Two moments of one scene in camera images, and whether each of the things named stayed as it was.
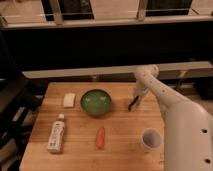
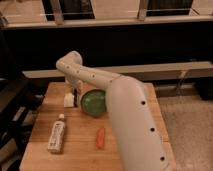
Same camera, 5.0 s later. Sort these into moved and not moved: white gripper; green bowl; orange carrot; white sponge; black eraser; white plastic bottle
Moved: black eraser; white gripper
Not moved: white plastic bottle; orange carrot; white sponge; green bowl
